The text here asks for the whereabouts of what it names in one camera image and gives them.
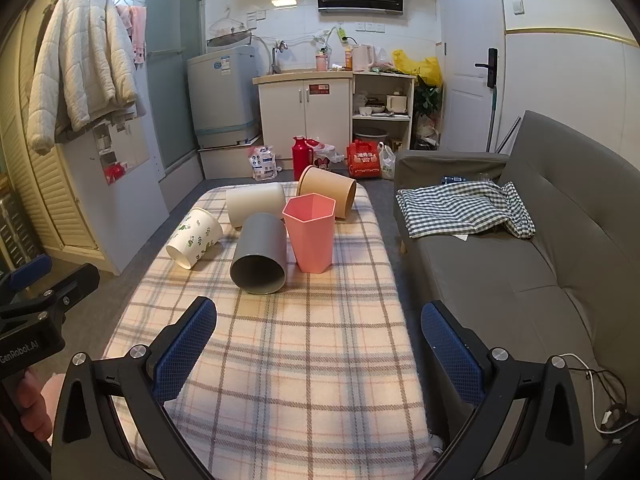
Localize white leaf print cup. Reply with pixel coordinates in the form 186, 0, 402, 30
165, 207, 224, 270

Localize white plastic bag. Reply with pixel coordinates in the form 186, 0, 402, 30
378, 142, 397, 181

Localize grey cup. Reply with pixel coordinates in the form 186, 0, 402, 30
229, 212, 288, 296

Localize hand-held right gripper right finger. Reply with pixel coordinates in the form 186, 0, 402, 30
420, 300, 586, 480

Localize green plant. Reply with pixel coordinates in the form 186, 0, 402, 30
415, 77, 443, 116

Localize black cable with plug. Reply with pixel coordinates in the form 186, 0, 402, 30
575, 369, 633, 441

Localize red gift bag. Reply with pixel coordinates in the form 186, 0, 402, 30
347, 140, 385, 178

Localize yellow plastic bag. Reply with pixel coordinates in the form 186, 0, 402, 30
392, 49, 444, 87

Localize plaid blanket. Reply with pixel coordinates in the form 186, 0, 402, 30
102, 180, 436, 480

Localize white cartoon print bag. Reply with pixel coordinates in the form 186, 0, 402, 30
306, 137, 346, 171

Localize frosted glass door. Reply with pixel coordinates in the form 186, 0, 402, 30
145, 0, 206, 171

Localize grey sofa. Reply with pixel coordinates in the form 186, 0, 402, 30
392, 110, 640, 471

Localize white sink cabinet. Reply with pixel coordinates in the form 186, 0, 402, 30
252, 71, 354, 171

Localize white panel with stickers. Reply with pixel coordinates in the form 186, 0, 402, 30
60, 110, 171, 276

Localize white detergent pouch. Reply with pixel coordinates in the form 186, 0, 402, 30
248, 146, 279, 181

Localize white puffer jacket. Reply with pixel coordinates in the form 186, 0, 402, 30
27, 0, 140, 156

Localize pale pink kettle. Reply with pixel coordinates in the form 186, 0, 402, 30
351, 44, 377, 73

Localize white door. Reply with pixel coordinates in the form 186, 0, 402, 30
439, 0, 506, 153

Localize tan cup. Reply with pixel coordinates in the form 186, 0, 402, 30
296, 165, 358, 220

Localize metal faucet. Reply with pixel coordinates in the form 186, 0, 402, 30
271, 40, 289, 75

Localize person's left hand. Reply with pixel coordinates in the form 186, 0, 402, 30
14, 366, 63, 445

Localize white cable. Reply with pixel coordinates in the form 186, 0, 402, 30
560, 353, 621, 433

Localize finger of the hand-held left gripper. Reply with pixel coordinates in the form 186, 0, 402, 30
0, 262, 101, 322
0, 253, 54, 306

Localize grey washing machine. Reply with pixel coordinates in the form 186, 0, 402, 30
187, 44, 262, 150

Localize pink hanging clothes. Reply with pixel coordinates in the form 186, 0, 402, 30
116, 5, 147, 65

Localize white open shelf unit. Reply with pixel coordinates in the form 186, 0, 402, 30
350, 71, 416, 153

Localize red thermos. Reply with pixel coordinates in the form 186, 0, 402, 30
291, 136, 313, 181

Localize louvered wardrobe door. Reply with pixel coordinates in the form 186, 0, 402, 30
0, 10, 108, 263

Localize green checked cloth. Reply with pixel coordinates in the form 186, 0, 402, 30
397, 180, 536, 240

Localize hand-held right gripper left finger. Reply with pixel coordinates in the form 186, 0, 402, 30
51, 296, 218, 480

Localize pink hexagonal cup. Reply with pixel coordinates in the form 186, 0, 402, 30
282, 192, 337, 274

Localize white washing machine platform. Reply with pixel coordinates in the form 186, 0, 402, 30
198, 135, 266, 180

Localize black door handle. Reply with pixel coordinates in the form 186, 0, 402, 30
475, 48, 499, 88

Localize cream cup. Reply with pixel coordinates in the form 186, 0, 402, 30
225, 182, 287, 231

